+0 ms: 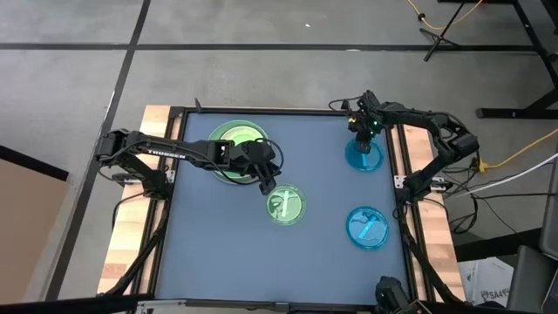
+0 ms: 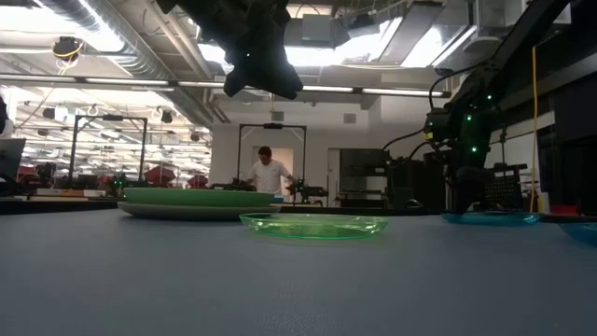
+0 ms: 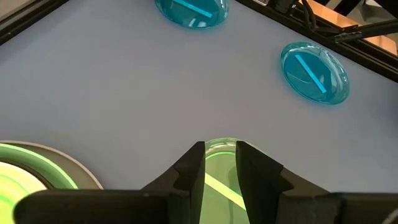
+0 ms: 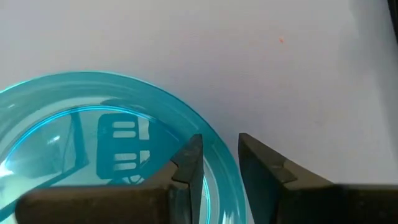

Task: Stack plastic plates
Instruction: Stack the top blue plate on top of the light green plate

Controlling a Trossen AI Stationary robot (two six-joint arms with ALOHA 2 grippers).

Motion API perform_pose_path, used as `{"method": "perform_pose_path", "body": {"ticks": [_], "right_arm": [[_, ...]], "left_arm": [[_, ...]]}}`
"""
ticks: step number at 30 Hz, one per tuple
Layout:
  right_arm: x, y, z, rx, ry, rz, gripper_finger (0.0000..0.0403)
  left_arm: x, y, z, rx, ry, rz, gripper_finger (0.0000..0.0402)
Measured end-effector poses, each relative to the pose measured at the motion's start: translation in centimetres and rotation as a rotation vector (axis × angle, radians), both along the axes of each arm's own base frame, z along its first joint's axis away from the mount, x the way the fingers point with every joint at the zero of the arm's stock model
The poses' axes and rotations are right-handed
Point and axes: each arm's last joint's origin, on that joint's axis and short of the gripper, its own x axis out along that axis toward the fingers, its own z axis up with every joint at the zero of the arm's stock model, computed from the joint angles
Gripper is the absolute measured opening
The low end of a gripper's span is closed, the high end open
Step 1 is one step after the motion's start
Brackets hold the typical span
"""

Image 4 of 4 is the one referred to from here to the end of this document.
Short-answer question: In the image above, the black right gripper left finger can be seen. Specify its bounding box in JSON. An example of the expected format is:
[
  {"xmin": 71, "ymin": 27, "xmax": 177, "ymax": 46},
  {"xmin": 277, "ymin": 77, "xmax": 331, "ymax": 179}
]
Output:
[{"xmin": 14, "ymin": 133, "xmax": 205, "ymax": 224}]

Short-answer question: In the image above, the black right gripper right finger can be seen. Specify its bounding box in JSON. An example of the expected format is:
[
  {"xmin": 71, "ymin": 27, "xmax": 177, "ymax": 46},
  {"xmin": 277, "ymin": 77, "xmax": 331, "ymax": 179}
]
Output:
[{"xmin": 238, "ymin": 132, "xmax": 398, "ymax": 224}]

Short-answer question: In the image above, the small clear blue plate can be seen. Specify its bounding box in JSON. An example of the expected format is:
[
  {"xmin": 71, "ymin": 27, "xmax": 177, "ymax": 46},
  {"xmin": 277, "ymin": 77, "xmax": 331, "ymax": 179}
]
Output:
[{"xmin": 0, "ymin": 71, "xmax": 248, "ymax": 224}]

